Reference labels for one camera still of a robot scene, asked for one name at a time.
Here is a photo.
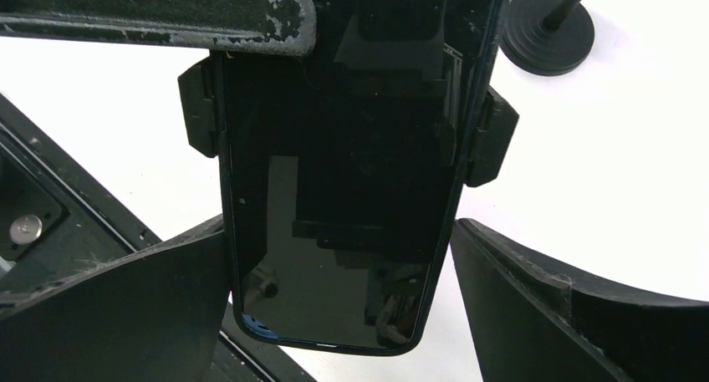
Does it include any black phone stand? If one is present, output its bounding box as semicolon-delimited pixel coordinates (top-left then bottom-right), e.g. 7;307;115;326
499;0;595;77
178;0;519;187

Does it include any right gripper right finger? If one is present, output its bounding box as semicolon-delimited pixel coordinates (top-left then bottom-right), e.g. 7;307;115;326
451;219;708;381

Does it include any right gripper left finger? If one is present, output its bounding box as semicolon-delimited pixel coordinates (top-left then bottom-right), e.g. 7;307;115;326
1;217;229;381

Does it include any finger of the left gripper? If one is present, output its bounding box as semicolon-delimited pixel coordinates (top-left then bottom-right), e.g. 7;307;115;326
1;0;316;57

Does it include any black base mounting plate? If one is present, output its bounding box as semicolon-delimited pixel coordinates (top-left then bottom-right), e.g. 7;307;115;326
1;99;309;381

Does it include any black phone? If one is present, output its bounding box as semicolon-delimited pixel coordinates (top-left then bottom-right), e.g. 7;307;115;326
213;0;509;356

